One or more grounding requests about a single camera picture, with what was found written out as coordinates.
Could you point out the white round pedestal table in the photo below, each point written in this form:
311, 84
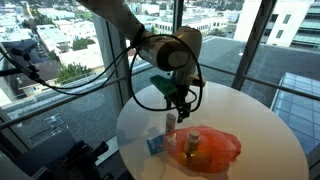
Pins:
269, 149

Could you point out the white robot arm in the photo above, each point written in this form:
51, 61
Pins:
176, 53

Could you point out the light blue tissue pack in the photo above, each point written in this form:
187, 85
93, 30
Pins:
155, 144

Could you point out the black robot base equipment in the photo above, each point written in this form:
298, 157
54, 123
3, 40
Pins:
61, 157

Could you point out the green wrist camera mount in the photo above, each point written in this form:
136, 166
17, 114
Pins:
164, 85

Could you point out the white cylindrical bottle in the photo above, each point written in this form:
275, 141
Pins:
170, 122

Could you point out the brown-capped bottle in bag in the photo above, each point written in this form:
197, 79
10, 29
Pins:
192, 142

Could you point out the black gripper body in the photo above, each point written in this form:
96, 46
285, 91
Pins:
178, 100

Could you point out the orange plastic bag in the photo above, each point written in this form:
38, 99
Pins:
216, 150

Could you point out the black camera on stand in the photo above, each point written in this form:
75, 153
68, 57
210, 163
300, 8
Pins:
19, 57

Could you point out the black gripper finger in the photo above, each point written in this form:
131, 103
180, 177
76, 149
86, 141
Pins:
187, 110
180, 117

